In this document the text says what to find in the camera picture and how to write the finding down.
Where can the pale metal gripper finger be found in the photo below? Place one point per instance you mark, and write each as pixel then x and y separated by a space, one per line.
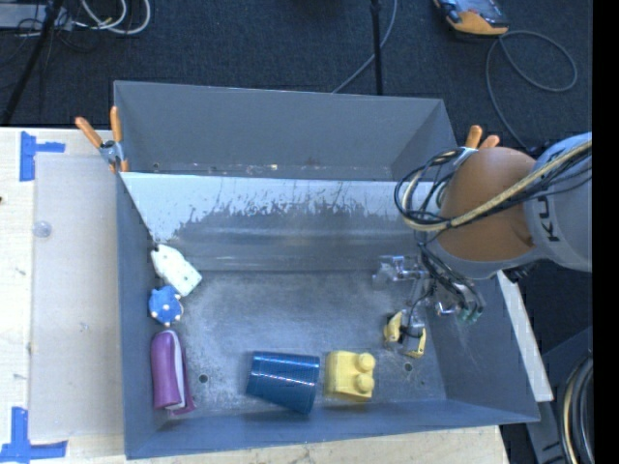
pixel 407 322
pixel 414 340

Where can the yellow curved toy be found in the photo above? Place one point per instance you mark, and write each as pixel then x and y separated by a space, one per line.
pixel 392 329

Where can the yellow toy brick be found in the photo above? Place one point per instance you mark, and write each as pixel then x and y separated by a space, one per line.
pixel 347 375

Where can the grey metal bin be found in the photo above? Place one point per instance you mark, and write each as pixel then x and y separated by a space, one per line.
pixel 290 317

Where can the blue cup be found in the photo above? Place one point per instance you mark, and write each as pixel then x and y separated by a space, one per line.
pixel 285 380

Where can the white spotted toy block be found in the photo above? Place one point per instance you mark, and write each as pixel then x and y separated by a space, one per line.
pixel 175 269

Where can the blue toy with orange dots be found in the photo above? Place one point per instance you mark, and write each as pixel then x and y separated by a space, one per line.
pixel 164 303

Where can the purple and white toy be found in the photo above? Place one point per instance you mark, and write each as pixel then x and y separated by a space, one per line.
pixel 167 370

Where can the pale wood flat board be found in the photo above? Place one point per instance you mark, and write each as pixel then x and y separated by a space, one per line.
pixel 72 307

